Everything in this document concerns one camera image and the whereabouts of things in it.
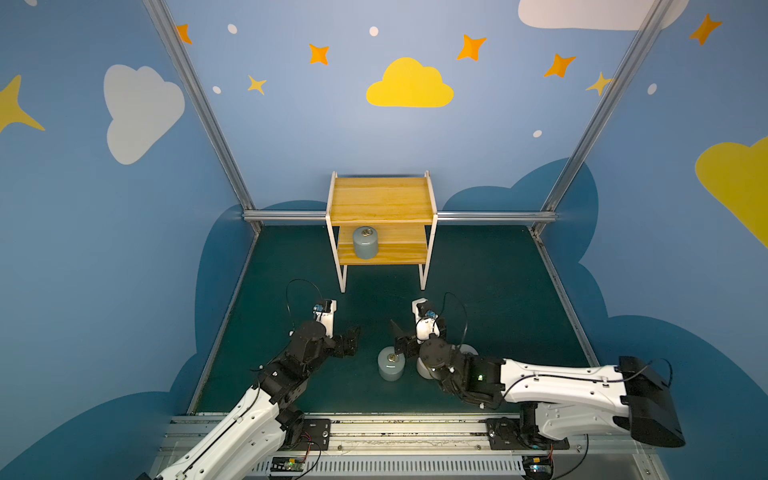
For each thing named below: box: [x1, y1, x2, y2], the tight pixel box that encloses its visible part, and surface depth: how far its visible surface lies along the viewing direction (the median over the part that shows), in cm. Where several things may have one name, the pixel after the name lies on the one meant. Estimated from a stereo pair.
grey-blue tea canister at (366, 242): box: [353, 226, 379, 260], surface depth 89 cm
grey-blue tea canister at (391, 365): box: [377, 346, 406, 382], surface depth 81 cm
